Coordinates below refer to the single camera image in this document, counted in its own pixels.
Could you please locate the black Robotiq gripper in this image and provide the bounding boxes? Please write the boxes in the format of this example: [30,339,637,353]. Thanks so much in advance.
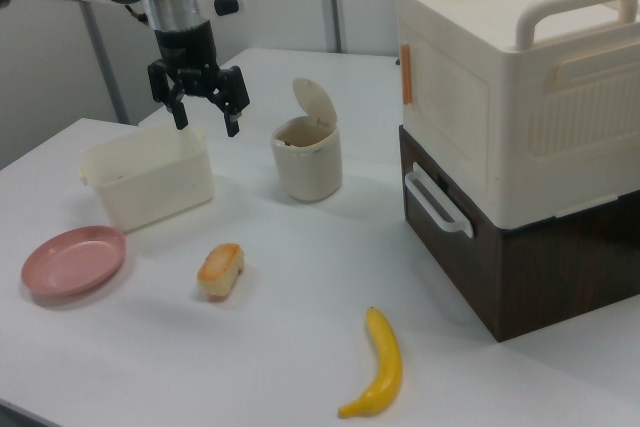
[148,21,250,139]

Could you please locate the beige trash can with lid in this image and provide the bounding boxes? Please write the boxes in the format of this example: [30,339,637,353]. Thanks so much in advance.
[270,77,344,204]

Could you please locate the white translucent plastic container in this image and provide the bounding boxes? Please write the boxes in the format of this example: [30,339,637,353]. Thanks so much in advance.
[78,121,216,234]

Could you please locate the toasted bread piece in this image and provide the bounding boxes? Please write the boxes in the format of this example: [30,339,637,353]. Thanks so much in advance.
[197,242,247,302]

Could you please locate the pink plate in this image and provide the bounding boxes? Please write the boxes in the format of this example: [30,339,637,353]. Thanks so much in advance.
[20,225,128,298]

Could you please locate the cream toy microwave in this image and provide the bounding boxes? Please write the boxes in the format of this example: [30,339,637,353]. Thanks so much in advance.
[393,0,640,228]

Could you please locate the yellow banana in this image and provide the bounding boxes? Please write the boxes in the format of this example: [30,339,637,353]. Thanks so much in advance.
[337,306,404,419]

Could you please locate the dark brown wooden drawer box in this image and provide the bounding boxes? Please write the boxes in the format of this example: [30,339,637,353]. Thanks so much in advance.
[398,124,640,343]

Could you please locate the orange microwave door handle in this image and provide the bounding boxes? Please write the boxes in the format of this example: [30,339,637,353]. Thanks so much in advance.
[401,44,415,106]

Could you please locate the white drawer handle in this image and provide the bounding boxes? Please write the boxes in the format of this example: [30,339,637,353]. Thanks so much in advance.
[403,162,475,238]

